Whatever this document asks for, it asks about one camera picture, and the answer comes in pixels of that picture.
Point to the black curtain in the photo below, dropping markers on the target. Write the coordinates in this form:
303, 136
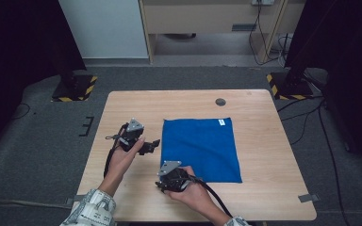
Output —
19, 47
352, 62

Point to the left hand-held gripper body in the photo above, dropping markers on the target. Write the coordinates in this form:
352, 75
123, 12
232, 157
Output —
130, 138

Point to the white power strip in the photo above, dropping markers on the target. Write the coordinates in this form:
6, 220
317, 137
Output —
263, 2

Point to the light wooden desk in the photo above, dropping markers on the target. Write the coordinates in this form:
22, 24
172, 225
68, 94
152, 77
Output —
201, 17

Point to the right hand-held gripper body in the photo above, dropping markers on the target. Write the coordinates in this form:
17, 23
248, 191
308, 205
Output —
174, 180

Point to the grey tape piece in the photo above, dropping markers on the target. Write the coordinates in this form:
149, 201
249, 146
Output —
308, 198
70, 201

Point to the grey round table grommet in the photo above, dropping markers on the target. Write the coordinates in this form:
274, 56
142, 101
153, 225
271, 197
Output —
220, 102

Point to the black striped stand base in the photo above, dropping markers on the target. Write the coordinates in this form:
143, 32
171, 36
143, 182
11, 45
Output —
75, 89
292, 89

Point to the white panel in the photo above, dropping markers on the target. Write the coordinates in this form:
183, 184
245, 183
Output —
106, 28

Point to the person's left hand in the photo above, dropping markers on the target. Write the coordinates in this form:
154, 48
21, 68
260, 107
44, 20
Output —
119, 166

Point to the blue cloth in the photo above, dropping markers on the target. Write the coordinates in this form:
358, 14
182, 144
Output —
201, 150

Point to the person's right hand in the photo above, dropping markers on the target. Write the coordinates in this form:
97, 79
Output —
194, 194

